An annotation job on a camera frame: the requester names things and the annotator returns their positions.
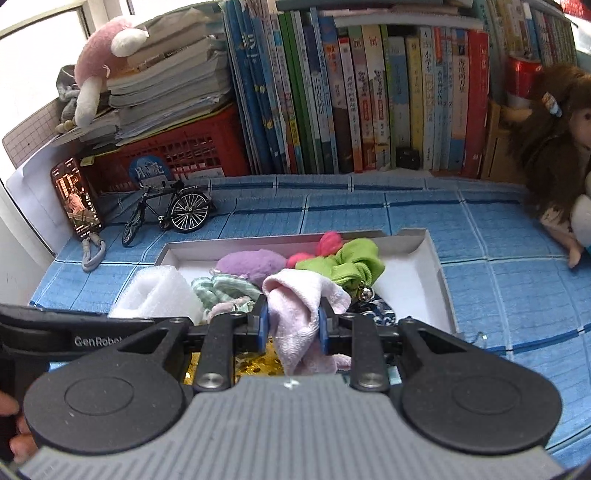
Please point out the pink pompom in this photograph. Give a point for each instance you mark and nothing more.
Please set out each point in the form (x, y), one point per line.
(328, 243)

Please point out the person's left hand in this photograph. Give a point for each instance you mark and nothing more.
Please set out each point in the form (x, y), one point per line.
(23, 447)

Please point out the green patterned cloth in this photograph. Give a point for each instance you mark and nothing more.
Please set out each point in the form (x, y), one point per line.
(221, 286)

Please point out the white foam sheet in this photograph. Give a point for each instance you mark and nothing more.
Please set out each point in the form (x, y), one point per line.
(157, 290)

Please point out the red can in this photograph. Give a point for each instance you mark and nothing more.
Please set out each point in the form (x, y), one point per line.
(521, 78)

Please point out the brown cardboard box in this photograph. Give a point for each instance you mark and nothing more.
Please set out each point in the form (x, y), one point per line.
(496, 147)

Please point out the black binder clip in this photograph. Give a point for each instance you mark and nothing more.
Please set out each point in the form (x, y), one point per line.
(480, 339)

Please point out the grey plush toy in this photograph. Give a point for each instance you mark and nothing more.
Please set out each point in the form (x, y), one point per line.
(67, 90)

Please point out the grid cutting mat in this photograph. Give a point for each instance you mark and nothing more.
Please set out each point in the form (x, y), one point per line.
(27, 134)

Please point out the green plush scrunchie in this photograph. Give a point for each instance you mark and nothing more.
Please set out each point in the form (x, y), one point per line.
(360, 258)

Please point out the pink and white plush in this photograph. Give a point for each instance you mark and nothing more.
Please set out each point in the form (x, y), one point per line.
(97, 50)

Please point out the white cardboard tray box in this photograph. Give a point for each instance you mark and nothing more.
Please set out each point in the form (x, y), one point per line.
(415, 277)

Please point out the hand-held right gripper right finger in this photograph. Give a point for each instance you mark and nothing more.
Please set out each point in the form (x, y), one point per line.
(323, 327)

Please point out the purple plush toy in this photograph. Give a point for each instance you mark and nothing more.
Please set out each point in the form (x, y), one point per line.
(251, 263)

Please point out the miniature black bicycle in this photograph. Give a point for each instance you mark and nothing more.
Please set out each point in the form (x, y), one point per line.
(189, 210)

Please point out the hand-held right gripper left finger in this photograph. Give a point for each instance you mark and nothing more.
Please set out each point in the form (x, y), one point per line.
(262, 327)

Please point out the gold sequin pouch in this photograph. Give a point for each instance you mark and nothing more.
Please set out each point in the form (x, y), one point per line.
(254, 367)

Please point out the smartphone with lit screen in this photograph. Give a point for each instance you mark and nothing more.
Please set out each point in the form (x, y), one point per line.
(76, 198)

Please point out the grey carabiner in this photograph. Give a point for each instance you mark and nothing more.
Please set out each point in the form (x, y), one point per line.
(87, 258)

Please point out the pink towel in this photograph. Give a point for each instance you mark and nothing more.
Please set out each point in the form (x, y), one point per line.
(295, 314)

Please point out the small silver bell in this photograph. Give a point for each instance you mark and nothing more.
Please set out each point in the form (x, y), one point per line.
(364, 294)

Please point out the brown-haired doll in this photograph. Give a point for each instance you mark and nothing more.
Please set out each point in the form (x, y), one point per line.
(545, 152)

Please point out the row of upright books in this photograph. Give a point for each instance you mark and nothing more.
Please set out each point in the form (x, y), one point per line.
(346, 92)

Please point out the red plastic basket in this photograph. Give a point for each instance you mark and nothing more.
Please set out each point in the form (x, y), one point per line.
(194, 147)

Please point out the small black box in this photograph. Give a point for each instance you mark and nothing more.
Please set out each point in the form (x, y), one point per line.
(408, 158)

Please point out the stack of flat books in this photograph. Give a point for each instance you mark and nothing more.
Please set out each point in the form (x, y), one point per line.
(171, 78)

